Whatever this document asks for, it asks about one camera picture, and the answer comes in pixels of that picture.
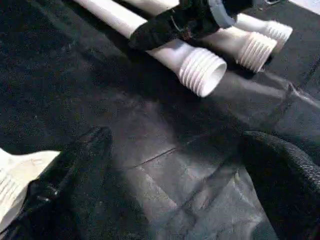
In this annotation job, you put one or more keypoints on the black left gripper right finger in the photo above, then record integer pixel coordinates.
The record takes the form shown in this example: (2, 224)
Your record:
(290, 185)

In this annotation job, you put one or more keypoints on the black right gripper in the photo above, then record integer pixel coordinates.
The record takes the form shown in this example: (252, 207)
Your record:
(230, 10)

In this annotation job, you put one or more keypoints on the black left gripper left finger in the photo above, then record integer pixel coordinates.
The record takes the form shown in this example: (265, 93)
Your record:
(55, 200)

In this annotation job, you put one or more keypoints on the white plastic table top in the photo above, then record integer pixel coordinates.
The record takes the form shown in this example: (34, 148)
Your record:
(20, 185)

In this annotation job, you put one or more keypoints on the white plastic table leg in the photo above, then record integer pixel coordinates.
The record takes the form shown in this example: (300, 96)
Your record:
(270, 27)
(190, 60)
(245, 42)

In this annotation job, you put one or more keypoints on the black work mat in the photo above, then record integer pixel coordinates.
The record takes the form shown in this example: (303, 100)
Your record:
(150, 165)

